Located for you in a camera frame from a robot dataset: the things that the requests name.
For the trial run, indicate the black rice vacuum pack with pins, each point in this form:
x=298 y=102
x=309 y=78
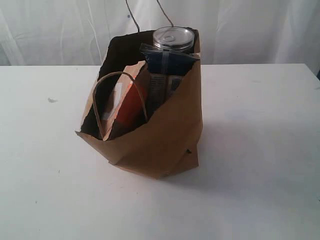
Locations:
x=167 y=67

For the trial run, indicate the dark grain can silver lid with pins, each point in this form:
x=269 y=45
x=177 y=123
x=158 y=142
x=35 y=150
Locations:
x=174 y=38

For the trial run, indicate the white backdrop curtain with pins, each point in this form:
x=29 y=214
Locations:
x=78 y=32

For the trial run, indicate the brown kraft stand-up pouch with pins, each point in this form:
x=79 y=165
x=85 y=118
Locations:
x=123 y=111

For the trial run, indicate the brown paper bag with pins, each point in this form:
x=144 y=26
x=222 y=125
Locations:
x=165 y=143

